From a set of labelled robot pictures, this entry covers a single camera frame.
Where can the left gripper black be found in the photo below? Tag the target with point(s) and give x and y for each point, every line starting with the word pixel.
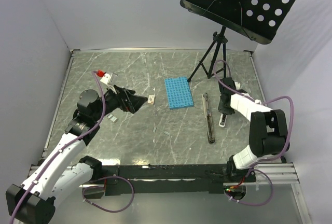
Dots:
pixel 134 101

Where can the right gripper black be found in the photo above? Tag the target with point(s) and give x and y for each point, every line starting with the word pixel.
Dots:
pixel 222 109

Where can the black beige stapler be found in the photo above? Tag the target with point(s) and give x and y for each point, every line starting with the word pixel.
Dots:
pixel 208 116

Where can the grey staple strips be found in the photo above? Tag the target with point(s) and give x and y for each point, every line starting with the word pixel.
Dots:
pixel 112 118

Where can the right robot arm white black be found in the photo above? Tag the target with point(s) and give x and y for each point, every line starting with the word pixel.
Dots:
pixel 268 134

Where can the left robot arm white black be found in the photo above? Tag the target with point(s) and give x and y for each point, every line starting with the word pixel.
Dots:
pixel 36 199

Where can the small staple box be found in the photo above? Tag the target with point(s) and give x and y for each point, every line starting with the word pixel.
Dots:
pixel 151 99

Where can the blue studded building plate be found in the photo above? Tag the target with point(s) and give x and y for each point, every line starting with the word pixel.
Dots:
pixel 178 92

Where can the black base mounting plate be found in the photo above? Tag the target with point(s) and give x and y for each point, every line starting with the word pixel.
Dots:
pixel 211 178

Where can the black perforated music stand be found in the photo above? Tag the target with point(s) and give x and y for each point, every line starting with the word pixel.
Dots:
pixel 257 20

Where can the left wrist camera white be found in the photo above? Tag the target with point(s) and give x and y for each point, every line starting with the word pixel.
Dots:
pixel 107 78

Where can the aluminium frame rail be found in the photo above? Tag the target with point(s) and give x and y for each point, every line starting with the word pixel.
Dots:
pixel 266 173

